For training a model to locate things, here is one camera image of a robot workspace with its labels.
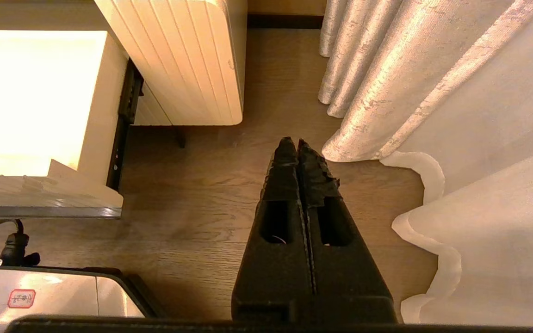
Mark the dark wooden table leg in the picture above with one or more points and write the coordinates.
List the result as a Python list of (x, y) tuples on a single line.
[(181, 137)]

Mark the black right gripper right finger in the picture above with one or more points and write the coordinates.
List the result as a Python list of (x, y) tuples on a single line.
[(345, 273)]

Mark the dark wall baseboard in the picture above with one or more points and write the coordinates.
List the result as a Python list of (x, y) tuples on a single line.
[(285, 21)]

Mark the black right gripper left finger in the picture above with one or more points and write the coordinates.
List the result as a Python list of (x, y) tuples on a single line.
[(275, 268)]

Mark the white sheer curtain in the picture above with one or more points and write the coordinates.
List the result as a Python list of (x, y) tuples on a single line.
[(502, 208)]

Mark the white tv cabinet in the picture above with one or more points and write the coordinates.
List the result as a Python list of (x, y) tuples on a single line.
[(188, 60)]

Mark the cream white ribbed drawer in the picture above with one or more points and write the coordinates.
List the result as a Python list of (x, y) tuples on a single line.
[(30, 101)]

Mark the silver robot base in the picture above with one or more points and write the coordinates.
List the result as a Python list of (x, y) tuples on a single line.
[(53, 291)]

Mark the grey pleated curtain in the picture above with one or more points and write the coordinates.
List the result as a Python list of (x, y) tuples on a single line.
[(387, 69)]

